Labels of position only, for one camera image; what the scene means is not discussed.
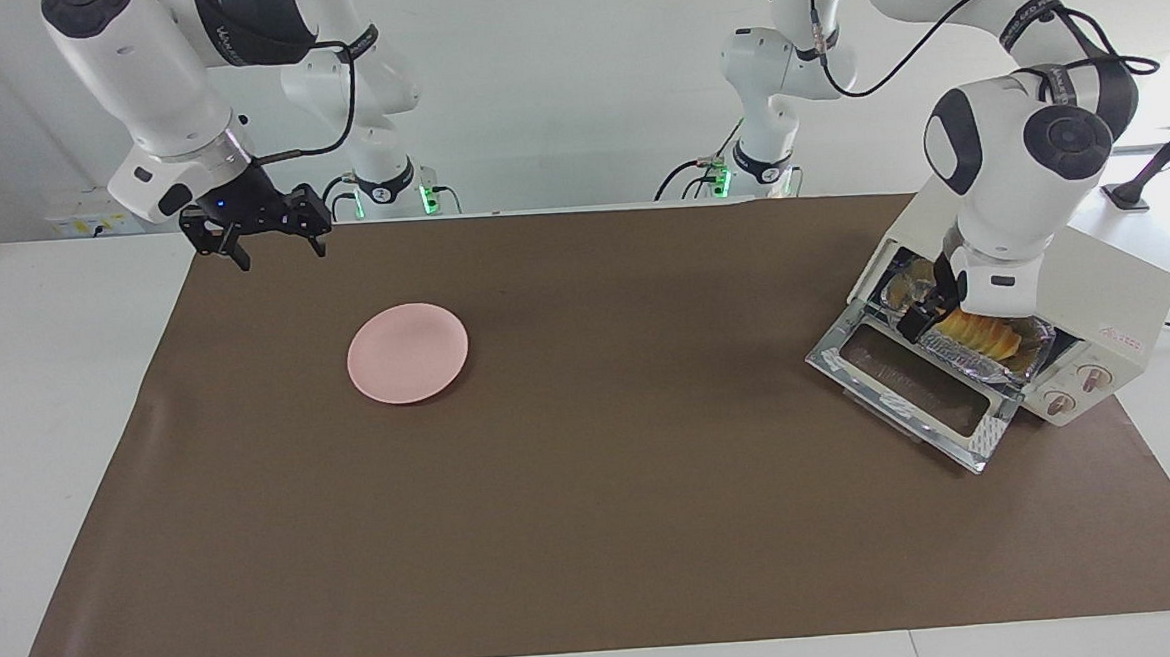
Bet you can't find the white wall socket box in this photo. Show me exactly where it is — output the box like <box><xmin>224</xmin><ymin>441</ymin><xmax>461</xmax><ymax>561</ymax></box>
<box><xmin>45</xmin><ymin>187</ymin><xmax>140</xmax><ymax>240</ymax></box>

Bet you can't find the cream toaster oven body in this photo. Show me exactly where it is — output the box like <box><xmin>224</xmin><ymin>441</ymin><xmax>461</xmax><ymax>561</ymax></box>
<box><xmin>843</xmin><ymin>178</ymin><xmax>1170</xmax><ymax>438</ymax></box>

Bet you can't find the pink round plate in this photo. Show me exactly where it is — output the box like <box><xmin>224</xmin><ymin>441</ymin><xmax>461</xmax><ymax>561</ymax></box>
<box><xmin>344</xmin><ymin>301</ymin><xmax>473</xmax><ymax>409</ymax></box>

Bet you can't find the brown table mat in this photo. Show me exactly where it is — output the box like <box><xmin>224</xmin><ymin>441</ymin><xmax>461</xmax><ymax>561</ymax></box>
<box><xmin>0</xmin><ymin>178</ymin><xmax>1170</xmax><ymax>657</ymax></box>

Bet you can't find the black base cable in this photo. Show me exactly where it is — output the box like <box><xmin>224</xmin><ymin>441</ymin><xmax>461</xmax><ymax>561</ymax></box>
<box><xmin>649</xmin><ymin>110</ymin><xmax>747</xmax><ymax>204</ymax></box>
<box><xmin>319</xmin><ymin>173</ymin><xmax>360</xmax><ymax>223</ymax></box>

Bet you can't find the aluminium foil tray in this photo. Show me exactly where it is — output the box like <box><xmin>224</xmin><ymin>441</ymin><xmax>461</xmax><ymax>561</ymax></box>
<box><xmin>877</xmin><ymin>249</ymin><xmax>1060</xmax><ymax>394</ymax></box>

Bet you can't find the black angled stand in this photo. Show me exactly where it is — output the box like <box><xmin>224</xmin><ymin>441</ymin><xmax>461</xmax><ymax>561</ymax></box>
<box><xmin>1099</xmin><ymin>98</ymin><xmax>1170</xmax><ymax>214</ymax></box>

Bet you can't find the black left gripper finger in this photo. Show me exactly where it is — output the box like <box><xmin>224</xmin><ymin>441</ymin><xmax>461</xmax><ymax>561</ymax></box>
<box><xmin>896</xmin><ymin>294</ymin><xmax>957</xmax><ymax>343</ymax></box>

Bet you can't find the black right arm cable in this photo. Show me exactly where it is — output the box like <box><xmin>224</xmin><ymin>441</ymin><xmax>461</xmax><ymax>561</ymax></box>
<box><xmin>248</xmin><ymin>38</ymin><xmax>362</xmax><ymax>167</ymax></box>

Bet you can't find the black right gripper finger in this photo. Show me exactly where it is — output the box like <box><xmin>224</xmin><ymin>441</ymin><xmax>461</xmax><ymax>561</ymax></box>
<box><xmin>280</xmin><ymin>182</ymin><xmax>335</xmax><ymax>258</ymax></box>
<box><xmin>179</xmin><ymin>209</ymin><xmax>251</xmax><ymax>275</ymax></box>

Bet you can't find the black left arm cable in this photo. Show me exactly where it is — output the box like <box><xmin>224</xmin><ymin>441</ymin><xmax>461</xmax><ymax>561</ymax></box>
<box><xmin>808</xmin><ymin>0</ymin><xmax>1162</xmax><ymax>99</ymax></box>

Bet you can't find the sliced orange bread loaf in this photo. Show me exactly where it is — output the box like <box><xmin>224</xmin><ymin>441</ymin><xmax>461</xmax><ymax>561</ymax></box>
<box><xmin>930</xmin><ymin>306</ymin><xmax>1025</xmax><ymax>366</ymax></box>

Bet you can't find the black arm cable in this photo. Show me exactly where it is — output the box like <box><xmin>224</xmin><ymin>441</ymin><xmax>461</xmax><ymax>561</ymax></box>
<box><xmin>808</xmin><ymin>0</ymin><xmax>1162</xmax><ymax>99</ymax></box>
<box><xmin>248</xmin><ymin>38</ymin><xmax>362</xmax><ymax>167</ymax></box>

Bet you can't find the glass oven door with foil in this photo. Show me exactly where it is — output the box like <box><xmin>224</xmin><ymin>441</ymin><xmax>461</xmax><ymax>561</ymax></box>
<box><xmin>802</xmin><ymin>291</ymin><xmax>1029</xmax><ymax>485</ymax></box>

